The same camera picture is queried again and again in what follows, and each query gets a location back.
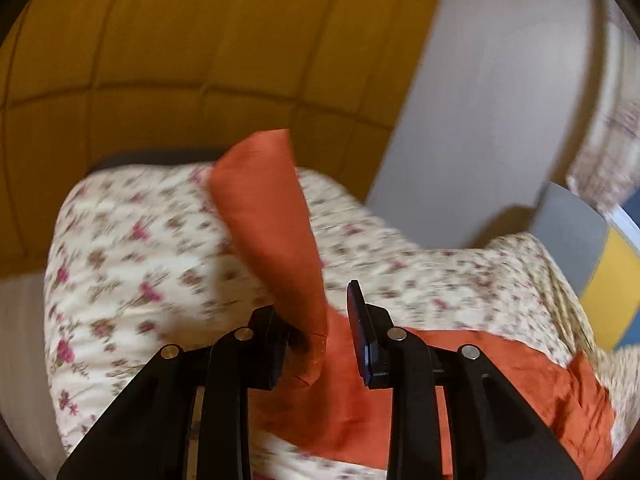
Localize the yellow wooden wardrobe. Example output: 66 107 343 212
1 0 439 275

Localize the floral cream bed quilt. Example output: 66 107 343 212
44 165 639 476

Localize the grey yellow blue headboard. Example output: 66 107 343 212
528 182 639 351

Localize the orange puffer jacket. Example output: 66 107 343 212
208 130 614 479

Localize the floral cream curtain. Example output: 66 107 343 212
566 0 639 214

